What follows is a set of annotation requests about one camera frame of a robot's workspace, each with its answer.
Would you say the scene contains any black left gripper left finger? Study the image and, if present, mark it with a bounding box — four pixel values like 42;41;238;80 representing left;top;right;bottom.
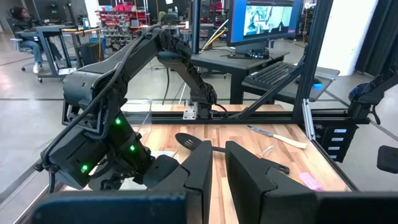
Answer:
151;140;213;224

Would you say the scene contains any black aluminium table frame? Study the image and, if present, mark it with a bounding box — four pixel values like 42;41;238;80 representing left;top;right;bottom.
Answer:
124;0;374;142

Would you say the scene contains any grey office desk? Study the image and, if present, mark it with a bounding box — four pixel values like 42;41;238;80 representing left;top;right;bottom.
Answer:
15;24;78;78

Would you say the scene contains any office chair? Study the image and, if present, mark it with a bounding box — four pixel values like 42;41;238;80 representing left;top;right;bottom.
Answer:
4;17;44;83

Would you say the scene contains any shelf with red bins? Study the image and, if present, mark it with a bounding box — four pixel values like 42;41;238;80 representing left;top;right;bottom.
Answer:
95;1;150;57

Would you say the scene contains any black folding partition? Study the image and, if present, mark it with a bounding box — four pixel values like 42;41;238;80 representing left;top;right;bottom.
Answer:
354;0;398;78

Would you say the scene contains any computer monitor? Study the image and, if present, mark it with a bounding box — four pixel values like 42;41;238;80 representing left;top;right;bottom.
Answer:
226;0;305;60

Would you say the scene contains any orange brush with clear handle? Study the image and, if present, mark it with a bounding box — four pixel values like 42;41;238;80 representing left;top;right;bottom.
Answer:
257;145;276;158

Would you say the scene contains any black keyboard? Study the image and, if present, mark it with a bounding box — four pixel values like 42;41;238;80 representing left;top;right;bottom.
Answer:
243;60;298;91

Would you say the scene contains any clear plastic bin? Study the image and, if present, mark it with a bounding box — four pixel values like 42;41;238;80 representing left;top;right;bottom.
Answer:
119;98;154;134

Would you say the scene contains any wood topped table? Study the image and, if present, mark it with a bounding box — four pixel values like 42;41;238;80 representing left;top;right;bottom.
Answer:
62;26;103;68

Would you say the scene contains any black labelled control box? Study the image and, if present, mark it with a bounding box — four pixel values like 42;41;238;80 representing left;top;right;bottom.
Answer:
313;123;358;163

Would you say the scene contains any silver base bracket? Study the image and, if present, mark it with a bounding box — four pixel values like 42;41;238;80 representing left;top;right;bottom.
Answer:
182;99;200;121

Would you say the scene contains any black computer desk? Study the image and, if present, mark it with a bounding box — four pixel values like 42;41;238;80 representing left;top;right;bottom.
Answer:
191;48;290;105

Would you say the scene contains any grey keyboard tray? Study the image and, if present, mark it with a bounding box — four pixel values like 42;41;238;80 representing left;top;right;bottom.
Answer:
241;66;341;103

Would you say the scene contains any person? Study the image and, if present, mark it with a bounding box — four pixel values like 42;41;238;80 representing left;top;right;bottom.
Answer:
9;6;65;75

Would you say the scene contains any black rounded pad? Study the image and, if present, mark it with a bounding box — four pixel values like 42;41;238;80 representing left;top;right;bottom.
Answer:
376;145;398;174

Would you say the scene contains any computer mouse with blue light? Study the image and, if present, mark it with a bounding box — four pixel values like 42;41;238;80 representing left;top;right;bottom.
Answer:
310;77;325;90

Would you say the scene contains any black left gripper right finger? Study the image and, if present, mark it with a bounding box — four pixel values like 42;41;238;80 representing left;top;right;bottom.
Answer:
225;141;318;224

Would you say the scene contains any cream handled knife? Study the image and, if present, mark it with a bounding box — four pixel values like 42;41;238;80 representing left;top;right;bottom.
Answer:
247;125;308;149

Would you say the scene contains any black slotted turner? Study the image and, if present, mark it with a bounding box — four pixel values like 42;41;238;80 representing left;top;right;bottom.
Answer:
175;133;290;174

